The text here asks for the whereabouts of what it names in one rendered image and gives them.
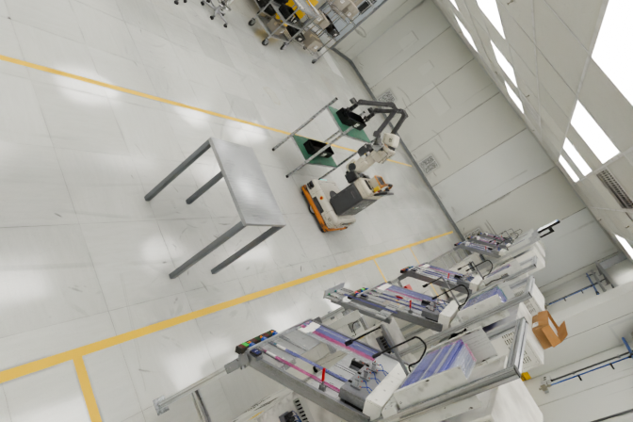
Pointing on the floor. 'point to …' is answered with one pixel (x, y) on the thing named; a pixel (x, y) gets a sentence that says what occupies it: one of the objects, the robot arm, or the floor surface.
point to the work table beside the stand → (235, 164)
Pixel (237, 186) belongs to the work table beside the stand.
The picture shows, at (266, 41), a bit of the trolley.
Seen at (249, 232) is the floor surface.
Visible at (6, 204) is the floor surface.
